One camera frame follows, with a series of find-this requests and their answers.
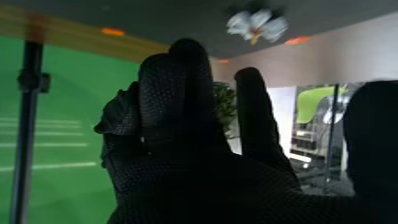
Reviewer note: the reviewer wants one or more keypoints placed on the white flower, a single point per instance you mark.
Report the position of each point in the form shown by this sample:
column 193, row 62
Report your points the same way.
column 257, row 26

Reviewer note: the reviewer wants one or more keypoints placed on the green plant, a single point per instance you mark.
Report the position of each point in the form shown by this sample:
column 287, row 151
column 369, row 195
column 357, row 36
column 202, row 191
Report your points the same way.
column 224, row 106

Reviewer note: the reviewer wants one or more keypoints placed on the black stand pole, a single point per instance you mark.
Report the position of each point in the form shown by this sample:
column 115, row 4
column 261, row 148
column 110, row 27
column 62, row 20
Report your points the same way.
column 26, row 133

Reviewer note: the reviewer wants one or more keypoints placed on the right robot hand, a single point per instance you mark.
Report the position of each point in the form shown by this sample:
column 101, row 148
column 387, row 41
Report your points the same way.
column 200, row 173

